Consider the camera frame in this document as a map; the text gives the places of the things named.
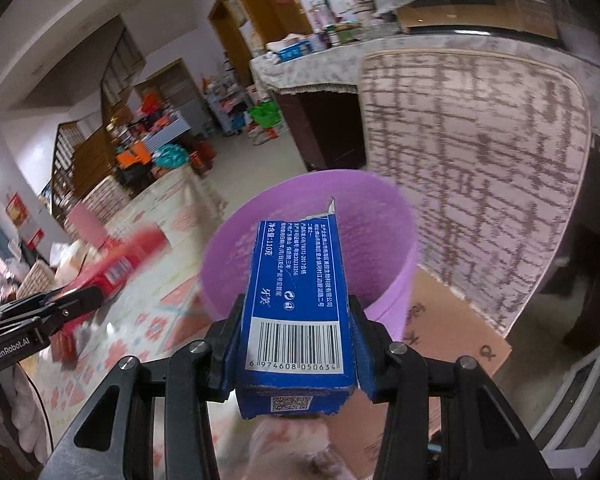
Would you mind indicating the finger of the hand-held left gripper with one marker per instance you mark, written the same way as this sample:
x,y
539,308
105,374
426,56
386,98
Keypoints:
x,y
60,302
35,329

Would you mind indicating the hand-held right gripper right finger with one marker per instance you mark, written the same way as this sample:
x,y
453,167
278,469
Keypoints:
x,y
363,347

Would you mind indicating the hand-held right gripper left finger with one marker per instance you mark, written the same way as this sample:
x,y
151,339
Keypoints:
x,y
229,345

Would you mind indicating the red cardboard box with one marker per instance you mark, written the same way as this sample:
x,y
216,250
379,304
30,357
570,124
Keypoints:
x,y
125,260

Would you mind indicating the blue toothpaste box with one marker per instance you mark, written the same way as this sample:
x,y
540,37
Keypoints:
x,y
295,290

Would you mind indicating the purple plastic bin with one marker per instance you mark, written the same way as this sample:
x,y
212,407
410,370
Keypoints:
x,y
374,240

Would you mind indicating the person's left hand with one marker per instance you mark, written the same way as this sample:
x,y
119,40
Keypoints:
x,y
27,420

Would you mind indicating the pink cylinder container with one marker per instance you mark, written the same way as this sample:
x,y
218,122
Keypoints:
x,y
87,225

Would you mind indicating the brown cardboard sheet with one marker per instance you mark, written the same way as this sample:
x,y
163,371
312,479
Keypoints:
x,y
444,330

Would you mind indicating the pink fuzzy garment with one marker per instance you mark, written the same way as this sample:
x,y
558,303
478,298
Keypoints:
x,y
300,450

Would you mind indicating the wooden staircase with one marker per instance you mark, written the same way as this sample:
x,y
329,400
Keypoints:
x,y
85,160

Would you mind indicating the pile of assorted goods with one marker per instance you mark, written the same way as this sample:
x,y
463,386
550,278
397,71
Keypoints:
x,y
160,135

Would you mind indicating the green bag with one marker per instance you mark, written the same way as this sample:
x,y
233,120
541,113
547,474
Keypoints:
x,y
266,114

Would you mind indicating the sideboard with lace cloth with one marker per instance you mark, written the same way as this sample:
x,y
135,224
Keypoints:
x,y
310,80

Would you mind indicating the blue tissue pack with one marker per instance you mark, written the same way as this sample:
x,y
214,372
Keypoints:
x,y
295,51

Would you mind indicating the row of bottles and jars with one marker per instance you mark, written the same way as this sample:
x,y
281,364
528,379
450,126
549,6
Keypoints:
x,y
347,27

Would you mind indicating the wooden door frame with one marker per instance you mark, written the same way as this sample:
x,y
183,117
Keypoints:
x,y
230,40
275,0

